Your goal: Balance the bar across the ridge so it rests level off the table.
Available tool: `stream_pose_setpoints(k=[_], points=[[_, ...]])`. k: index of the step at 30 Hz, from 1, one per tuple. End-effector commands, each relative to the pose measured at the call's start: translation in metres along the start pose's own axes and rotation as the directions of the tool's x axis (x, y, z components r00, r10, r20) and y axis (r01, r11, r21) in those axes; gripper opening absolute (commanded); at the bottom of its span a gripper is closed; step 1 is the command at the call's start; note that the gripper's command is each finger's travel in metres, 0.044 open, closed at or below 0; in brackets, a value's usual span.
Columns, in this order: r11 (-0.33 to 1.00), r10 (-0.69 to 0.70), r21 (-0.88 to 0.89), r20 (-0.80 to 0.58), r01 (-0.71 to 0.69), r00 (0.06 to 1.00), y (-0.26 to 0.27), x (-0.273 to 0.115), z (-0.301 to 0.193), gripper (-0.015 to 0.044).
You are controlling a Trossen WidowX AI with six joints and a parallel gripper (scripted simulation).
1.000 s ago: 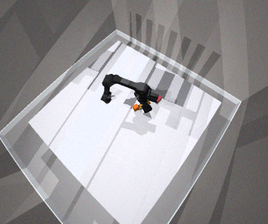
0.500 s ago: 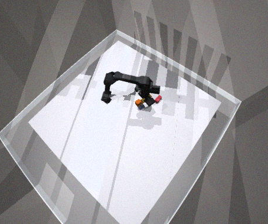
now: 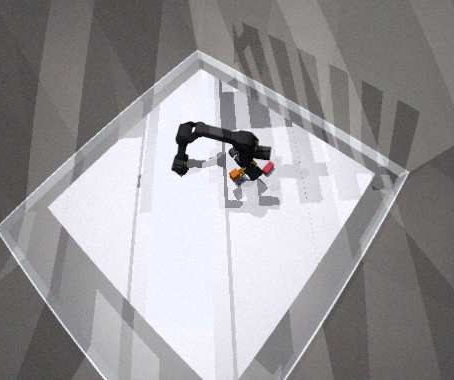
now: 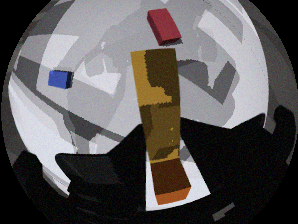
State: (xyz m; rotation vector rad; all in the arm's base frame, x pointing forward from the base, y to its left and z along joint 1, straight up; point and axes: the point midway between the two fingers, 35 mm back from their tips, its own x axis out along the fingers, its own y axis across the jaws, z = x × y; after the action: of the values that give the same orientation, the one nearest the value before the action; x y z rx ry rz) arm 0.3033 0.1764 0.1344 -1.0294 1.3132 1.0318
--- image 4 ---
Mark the orange rectangular bar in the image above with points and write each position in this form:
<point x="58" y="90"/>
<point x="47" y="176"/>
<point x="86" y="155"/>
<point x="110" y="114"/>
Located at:
<point x="158" y="94"/>

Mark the red block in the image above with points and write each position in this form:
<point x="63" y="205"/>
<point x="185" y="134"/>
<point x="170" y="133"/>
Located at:
<point x="163" y="27"/>

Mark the small blue block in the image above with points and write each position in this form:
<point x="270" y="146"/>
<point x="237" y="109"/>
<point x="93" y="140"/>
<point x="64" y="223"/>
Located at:
<point x="60" y="79"/>

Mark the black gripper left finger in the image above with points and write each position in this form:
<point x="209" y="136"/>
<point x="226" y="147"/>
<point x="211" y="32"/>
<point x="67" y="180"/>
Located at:
<point x="124" y="167"/>

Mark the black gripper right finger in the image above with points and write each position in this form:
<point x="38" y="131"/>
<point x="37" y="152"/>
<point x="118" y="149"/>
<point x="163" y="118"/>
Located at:
<point x="214" y="149"/>

